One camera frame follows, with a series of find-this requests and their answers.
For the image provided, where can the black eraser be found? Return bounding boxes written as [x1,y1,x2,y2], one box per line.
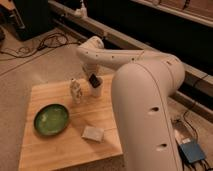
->
[89,74,101,88]

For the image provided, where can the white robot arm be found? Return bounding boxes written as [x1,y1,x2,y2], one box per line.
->
[77,36,185,171]

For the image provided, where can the white patterned bottle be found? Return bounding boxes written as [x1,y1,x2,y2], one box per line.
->
[70,78,82,104]

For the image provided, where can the white spray bottle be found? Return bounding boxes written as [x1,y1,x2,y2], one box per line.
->
[74,0,87,18]

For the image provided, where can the black cabinet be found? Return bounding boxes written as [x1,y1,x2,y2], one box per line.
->
[0,0,54,41]

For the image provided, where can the wooden board table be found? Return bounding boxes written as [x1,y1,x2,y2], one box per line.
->
[18,75,122,171]

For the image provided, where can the blue electronic box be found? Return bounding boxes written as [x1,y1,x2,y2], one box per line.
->
[179,140,206,164]

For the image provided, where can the black floor cables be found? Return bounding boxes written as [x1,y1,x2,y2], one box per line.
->
[0,32,84,59]

